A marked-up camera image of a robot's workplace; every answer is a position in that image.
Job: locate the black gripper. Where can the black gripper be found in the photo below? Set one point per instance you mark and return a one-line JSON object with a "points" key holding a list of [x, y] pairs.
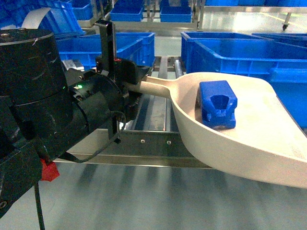
{"points": [[101, 95]]}

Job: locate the blue plastic part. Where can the blue plastic part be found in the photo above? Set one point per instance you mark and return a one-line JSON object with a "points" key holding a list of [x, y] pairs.
{"points": [[217, 103]]}

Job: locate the beige plastic scoop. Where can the beige plastic scoop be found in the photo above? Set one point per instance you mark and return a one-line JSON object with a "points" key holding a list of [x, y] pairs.
{"points": [[266, 145]]}

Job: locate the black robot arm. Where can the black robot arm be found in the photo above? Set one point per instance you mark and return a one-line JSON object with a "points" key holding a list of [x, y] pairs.
{"points": [[44, 111]]}

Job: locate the blue storage bin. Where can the blue storage bin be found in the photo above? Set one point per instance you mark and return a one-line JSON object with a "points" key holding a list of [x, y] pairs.
{"points": [[135, 46], [239, 54], [175, 11], [127, 11]]}

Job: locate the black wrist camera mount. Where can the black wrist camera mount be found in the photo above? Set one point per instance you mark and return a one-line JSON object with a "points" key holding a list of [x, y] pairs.
{"points": [[108, 45]]}

